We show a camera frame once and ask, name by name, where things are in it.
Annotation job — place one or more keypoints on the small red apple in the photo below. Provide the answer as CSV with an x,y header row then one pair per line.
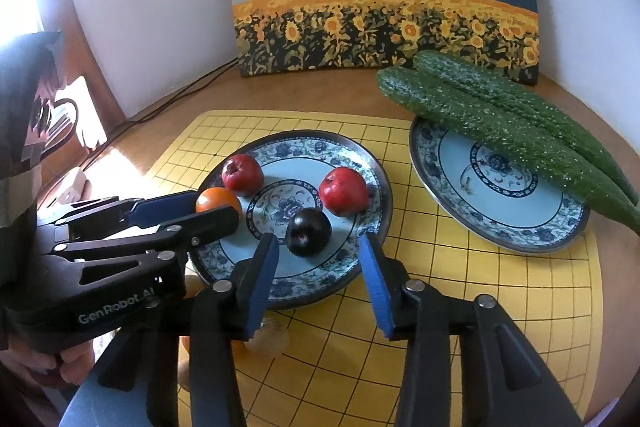
x,y
242,174
344,192

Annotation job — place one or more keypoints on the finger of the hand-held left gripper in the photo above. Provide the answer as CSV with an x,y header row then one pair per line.
x,y
160,208
210,223

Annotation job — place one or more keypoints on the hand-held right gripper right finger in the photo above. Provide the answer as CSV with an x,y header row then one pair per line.
x,y
376,294

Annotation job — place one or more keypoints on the dark purple plum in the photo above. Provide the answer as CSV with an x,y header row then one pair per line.
x,y
308,233

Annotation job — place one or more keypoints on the white power adapter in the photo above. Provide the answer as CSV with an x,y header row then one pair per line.
x,y
71,187

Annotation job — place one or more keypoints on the blue cloth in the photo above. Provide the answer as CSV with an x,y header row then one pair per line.
x,y
85,402

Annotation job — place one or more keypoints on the person's left hand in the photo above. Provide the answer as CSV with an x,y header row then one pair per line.
x,y
60,364

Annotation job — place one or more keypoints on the person's printed dark shirt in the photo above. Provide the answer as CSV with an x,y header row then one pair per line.
x,y
25,117

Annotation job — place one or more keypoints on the small orange tomato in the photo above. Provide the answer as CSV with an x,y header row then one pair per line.
x,y
216,198

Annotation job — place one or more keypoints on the blue floral plate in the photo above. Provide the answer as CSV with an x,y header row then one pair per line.
x,y
505,207
280,157

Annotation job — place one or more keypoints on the green cucumber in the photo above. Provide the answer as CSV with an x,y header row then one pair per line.
x,y
525,99
500,134

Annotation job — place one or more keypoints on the yellow grid mat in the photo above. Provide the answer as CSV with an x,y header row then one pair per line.
x,y
440,287

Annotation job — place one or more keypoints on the pale yellow fruit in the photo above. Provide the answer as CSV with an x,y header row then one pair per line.
x,y
272,338

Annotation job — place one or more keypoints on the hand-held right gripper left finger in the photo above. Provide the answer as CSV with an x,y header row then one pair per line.
x,y
261,289

